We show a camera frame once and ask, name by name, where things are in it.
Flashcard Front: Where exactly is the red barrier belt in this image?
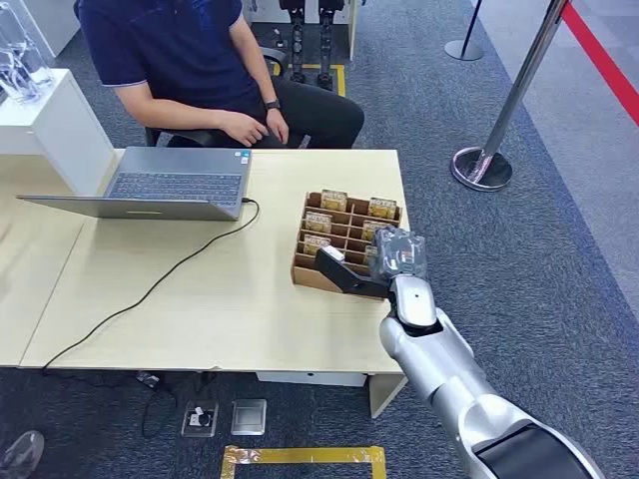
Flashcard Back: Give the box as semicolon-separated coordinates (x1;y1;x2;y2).
560;0;639;128

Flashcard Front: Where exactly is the yellow floor tape frame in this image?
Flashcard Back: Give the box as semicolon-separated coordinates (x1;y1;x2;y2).
220;445;387;479
270;62;347;99

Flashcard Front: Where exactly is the white display pedestal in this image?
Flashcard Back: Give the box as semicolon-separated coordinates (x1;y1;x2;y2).
0;68;116;197

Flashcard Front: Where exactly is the open floor socket box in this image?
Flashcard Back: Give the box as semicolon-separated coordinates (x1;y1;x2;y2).
180;400;219;440

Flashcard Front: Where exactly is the person's right hand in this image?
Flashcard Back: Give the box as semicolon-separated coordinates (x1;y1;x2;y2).
219;110;270;149

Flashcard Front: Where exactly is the chrome stanchion post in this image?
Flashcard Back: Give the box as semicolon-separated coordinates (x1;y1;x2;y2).
450;0;570;194

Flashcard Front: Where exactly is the white desk drawer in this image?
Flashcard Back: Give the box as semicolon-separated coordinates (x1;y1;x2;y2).
255;370;369;389

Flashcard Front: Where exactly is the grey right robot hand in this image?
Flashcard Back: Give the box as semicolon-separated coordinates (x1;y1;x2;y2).
368;227;429;283

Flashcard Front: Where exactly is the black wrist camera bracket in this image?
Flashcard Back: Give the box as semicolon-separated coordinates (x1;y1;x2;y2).
313;245;394;300

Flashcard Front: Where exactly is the closed steel floor socket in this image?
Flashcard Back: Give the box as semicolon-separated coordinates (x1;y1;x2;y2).
230;398;268;438

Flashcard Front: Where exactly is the black robot leg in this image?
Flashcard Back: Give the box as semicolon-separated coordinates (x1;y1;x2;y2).
279;0;307;85
316;0;347;93

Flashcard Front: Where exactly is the pale desk leg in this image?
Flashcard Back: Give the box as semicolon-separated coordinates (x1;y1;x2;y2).
368;372;409;420

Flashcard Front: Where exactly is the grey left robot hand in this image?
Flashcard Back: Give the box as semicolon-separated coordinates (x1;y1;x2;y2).
0;430;45;479

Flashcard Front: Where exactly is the clear glass ornament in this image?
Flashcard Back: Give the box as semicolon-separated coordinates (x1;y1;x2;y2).
0;0;56;105

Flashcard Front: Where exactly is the dark stanchion post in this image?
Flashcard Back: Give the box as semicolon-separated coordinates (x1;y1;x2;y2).
444;0;485;63

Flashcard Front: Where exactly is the person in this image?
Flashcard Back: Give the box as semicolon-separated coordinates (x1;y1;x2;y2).
73;0;366;151

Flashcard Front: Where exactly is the grey open laptop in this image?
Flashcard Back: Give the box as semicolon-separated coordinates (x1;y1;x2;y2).
16;146;253;223

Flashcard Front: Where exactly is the black laptop power cable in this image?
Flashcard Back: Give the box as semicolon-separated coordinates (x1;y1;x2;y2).
42;197;261;373

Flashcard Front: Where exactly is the person's left hand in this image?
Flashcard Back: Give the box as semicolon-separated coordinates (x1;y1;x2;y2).
265;107;290;147

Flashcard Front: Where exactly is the brown compartment card holder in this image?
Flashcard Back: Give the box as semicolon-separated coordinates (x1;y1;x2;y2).
291;192;405;302

